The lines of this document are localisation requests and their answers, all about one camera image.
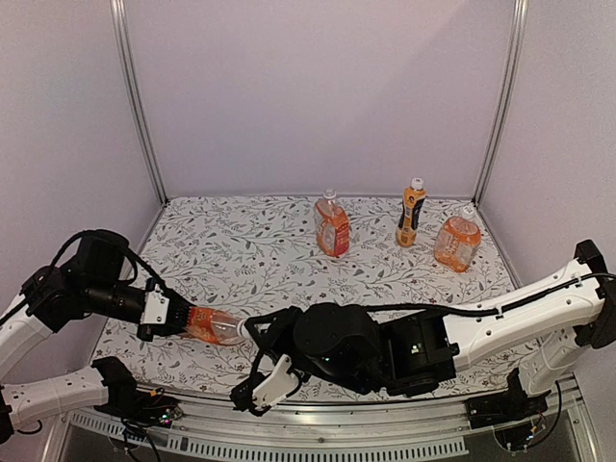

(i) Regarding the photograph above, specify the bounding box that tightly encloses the large orange-label plastic bottle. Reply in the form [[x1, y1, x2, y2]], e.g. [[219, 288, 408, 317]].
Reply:
[[315, 188, 349, 258]]

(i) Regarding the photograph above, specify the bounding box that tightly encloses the slim orange drink bottle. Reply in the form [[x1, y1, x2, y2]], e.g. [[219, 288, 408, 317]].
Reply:
[[396, 177, 426, 247]]

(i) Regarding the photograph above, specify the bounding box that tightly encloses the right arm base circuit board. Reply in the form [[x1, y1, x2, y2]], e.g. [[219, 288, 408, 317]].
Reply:
[[493, 413, 547, 453]]

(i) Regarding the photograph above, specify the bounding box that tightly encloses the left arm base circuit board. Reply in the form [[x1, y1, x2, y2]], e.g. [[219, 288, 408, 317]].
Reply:
[[136, 387, 184, 427]]

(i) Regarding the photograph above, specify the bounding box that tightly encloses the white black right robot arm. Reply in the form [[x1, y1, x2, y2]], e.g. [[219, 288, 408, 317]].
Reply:
[[230, 240, 615, 428]]

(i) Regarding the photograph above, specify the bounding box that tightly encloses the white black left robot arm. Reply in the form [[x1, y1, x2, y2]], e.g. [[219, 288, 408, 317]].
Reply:
[[1, 229, 192, 441]]

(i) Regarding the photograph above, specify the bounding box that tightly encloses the floral patterned table mat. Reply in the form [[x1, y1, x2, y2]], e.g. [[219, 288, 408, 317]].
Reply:
[[92, 196, 539, 398]]

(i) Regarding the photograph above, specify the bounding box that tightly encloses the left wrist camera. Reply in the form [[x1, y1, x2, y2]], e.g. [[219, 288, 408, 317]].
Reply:
[[140, 285, 170, 325]]

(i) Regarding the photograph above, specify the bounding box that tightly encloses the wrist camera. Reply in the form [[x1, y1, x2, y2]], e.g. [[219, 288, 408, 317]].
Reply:
[[230, 354, 303, 417], [140, 285, 170, 325]]

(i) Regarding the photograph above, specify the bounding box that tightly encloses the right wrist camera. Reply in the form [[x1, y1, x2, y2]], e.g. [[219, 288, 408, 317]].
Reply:
[[230, 354, 303, 417]]

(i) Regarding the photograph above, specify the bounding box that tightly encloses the white perforated cable tray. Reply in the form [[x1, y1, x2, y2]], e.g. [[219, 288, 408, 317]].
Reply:
[[69, 411, 470, 461]]

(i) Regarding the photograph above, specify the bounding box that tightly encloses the aluminium front rail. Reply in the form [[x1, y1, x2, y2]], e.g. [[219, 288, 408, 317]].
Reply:
[[41, 375, 607, 461]]

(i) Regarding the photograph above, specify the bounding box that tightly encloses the left aluminium frame post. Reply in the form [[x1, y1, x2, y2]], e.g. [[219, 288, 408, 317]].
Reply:
[[110, 0, 169, 206]]

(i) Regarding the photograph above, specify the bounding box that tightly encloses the aluminium frame post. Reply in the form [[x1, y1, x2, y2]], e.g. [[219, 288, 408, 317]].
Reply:
[[110, 0, 169, 206], [473, 0, 528, 208]]

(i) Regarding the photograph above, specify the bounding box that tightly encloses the right aluminium frame post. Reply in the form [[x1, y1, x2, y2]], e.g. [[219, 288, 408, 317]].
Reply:
[[473, 0, 528, 208]]

